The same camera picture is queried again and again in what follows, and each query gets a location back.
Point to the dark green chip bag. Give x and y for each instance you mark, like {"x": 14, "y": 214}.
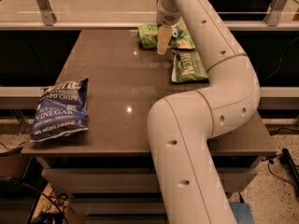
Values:
{"x": 188, "y": 67}

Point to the right metal railing post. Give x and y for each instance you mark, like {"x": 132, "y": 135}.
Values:
{"x": 274, "y": 12}

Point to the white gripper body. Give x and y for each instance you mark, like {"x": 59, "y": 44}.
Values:
{"x": 167, "y": 16}

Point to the blue perforated box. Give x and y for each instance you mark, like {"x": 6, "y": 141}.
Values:
{"x": 242, "y": 213}

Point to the blue kettle chip bag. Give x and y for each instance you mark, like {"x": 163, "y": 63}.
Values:
{"x": 61, "y": 111}

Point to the left metal railing post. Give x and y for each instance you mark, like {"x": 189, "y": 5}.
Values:
{"x": 47, "y": 15}

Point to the light green rice chip bag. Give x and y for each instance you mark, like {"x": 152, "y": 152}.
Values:
{"x": 180, "y": 39}

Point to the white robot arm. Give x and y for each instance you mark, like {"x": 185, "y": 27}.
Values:
{"x": 179, "y": 125}

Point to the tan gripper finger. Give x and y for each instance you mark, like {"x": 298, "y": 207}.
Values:
{"x": 164, "y": 37}

